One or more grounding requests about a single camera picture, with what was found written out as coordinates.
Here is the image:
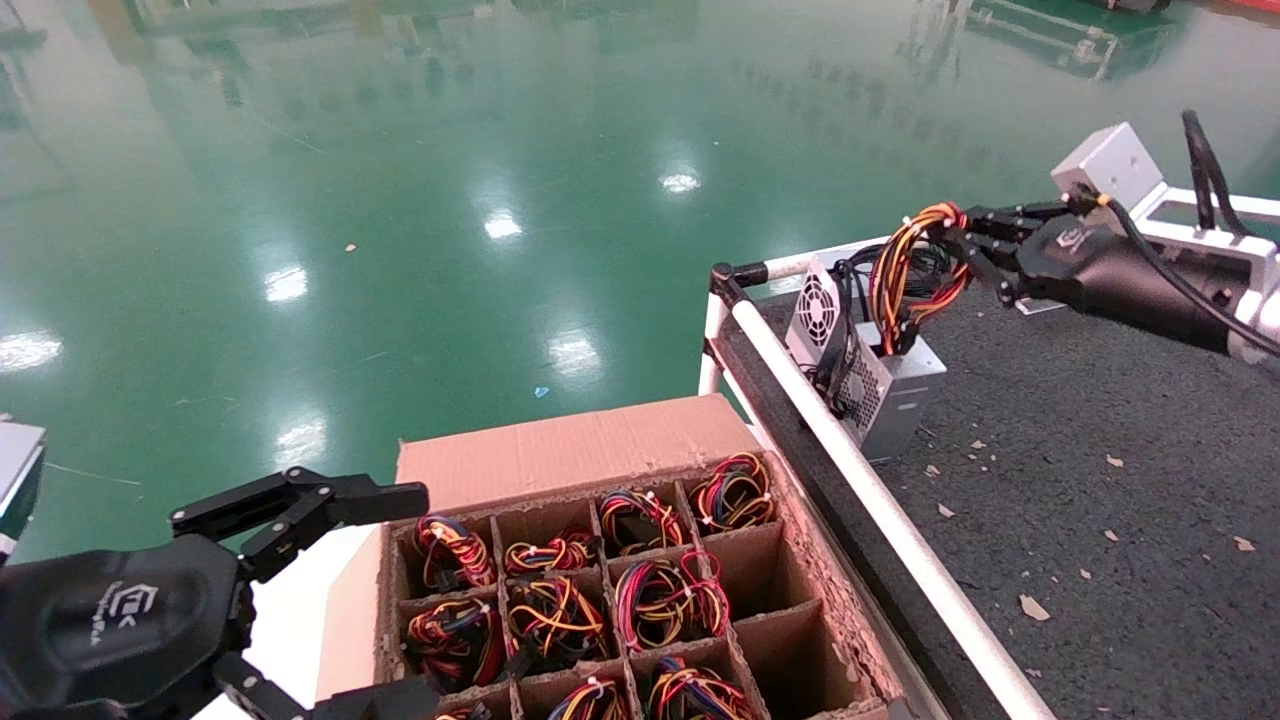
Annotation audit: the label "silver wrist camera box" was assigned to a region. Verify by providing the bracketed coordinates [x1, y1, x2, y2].
[0, 420, 49, 563]
[1052, 122, 1168, 208]

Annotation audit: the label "black cable with yellow connector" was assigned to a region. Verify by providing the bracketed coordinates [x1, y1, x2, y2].
[1093, 193, 1280, 358]

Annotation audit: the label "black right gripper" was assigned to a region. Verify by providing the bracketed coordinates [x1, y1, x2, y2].
[938, 201, 1243, 355]

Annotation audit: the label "silver power supply black cables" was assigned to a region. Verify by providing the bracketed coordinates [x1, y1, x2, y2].
[785, 243, 953, 403]

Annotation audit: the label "brown cardboard box with dividers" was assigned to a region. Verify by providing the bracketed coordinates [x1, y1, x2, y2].
[315, 393, 938, 720]

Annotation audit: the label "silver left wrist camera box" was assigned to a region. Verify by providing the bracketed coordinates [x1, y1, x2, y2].
[0, 420, 49, 563]

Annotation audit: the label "black looped wrist cable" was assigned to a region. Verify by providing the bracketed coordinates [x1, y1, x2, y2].
[1181, 108, 1252, 239]

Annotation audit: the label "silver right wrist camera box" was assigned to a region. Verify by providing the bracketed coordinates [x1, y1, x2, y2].
[1052, 122, 1168, 208]

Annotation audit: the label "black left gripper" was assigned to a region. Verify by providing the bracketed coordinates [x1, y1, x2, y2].
[0, 465, 444, 720]

